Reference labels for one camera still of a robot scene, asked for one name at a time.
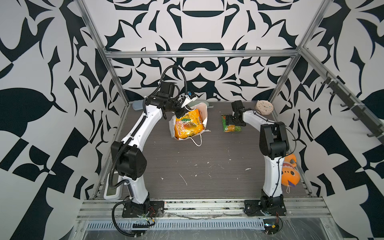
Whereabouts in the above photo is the white cable duct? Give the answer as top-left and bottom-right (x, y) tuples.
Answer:
(85, 218), (266, 231)

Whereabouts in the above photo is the white digital scale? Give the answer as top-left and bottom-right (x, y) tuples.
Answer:
(103, 175), (122, 201)

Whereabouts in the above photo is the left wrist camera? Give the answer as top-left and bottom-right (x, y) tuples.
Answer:
(180, 91), (198, 108)

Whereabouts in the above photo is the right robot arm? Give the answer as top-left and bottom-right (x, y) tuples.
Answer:
(226, 101), (290, 216)

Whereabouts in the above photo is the black hook rail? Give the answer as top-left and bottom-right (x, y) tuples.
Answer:
(322, 71), (384, 145)

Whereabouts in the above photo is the yellow snack packet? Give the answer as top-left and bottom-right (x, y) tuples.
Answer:
(174, 110), (205, 140)

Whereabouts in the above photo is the green snack packet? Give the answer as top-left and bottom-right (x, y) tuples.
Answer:
(222, 115), (242, 133)

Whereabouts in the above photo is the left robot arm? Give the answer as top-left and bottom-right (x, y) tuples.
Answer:
(108, 65), (191, 214)

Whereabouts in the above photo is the cartoon animal paper bag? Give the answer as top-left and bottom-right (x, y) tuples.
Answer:
(169, 101), (209, 147)

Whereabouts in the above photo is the small circuit board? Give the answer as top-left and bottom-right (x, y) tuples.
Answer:
(263, 219), (282, 236)

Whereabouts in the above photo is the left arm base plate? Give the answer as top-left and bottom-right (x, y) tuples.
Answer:
(122, 200), (165, 218)

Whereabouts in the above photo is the orange fish toy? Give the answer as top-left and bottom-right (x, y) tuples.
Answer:
(282, 154), (301, 194)

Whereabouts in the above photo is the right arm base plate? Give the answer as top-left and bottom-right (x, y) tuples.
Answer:
(244, 198), (287, 217)

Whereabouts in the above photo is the round beige clock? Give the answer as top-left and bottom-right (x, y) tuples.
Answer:
(256, 100), (274, 116)

